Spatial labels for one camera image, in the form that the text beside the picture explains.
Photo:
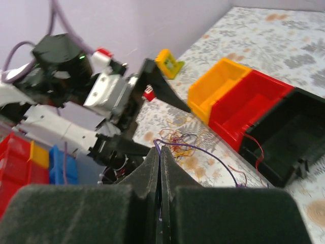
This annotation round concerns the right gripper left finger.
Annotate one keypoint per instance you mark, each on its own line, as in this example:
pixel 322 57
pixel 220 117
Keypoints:
pixel 121 213

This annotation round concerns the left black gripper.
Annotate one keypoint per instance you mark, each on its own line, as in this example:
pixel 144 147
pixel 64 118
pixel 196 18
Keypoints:
pixel 63 74

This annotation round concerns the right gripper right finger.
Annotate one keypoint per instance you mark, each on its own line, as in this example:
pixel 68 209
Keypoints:
pixel 192 213

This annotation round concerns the red white toy block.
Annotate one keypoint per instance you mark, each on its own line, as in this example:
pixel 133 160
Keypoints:
pixel 148 93

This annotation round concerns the yellow toy brick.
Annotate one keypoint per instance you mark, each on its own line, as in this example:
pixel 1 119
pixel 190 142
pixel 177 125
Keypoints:
pixel 168 65

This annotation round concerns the yellow plastic bin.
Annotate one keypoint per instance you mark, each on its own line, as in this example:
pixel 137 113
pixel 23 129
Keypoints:
pixel 213 85

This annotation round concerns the black plastic bin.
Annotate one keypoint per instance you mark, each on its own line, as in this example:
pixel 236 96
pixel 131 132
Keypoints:
pixel 285 142

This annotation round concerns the red plastic bin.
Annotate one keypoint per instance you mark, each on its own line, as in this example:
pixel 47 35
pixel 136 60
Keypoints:
pixel 244 104

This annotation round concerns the floral table mat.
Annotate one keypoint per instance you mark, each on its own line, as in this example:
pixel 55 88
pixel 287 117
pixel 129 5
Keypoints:
pixel 287 45

